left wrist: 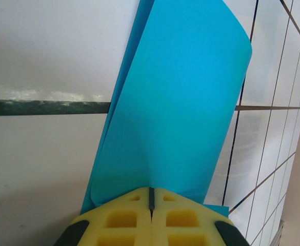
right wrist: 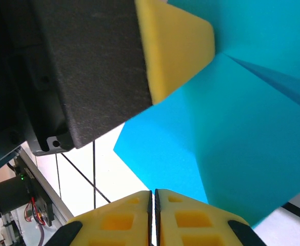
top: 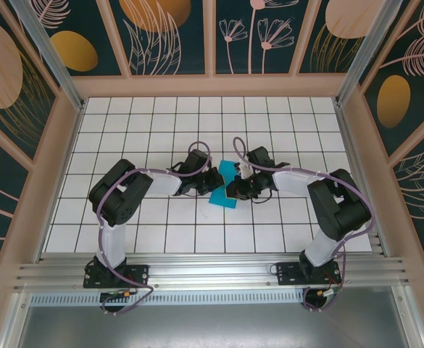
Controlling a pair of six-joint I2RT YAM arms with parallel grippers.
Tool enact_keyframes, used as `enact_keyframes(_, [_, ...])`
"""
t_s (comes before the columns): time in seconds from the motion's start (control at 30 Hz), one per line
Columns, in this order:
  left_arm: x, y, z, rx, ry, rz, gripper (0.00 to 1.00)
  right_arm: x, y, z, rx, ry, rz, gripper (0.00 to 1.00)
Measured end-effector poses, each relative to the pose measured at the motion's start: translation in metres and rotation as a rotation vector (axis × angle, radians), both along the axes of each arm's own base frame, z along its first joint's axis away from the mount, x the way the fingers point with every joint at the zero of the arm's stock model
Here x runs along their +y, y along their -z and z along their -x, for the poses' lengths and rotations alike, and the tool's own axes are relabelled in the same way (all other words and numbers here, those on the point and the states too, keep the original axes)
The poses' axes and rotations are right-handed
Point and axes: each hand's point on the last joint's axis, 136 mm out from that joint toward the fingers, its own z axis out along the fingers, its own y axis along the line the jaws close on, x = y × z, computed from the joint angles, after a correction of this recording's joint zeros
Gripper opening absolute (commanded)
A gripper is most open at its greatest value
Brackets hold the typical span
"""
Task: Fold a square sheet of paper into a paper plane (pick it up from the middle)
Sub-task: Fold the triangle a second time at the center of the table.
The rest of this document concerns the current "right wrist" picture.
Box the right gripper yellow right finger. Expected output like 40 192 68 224
154 188 267 246

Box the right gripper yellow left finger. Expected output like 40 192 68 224
44 189 153 246

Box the blue square paper sheet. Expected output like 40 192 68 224
113 0 300 229

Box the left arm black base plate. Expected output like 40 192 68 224
24 191 56 228

